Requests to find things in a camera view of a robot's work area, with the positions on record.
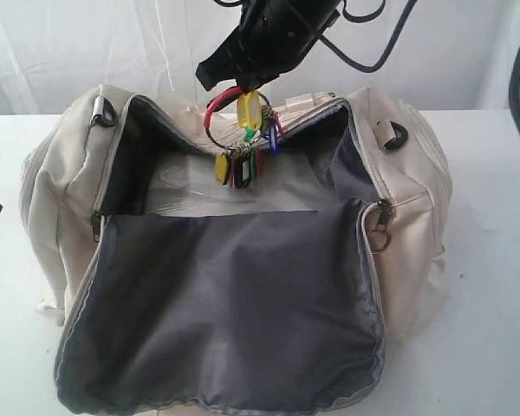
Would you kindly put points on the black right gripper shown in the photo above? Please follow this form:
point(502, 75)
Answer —
point(271, 39)

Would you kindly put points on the colourful key tag bunch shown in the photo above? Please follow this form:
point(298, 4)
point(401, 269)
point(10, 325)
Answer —
point(238, 164)

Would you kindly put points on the cream canvas duffel bag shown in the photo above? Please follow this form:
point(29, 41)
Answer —
point(265, 300)

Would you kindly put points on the brass key ring zipper pull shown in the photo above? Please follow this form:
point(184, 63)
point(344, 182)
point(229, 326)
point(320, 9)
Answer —
point(379, 236)

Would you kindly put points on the metal zipper slider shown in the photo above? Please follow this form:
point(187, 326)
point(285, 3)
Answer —
point(96, 225)

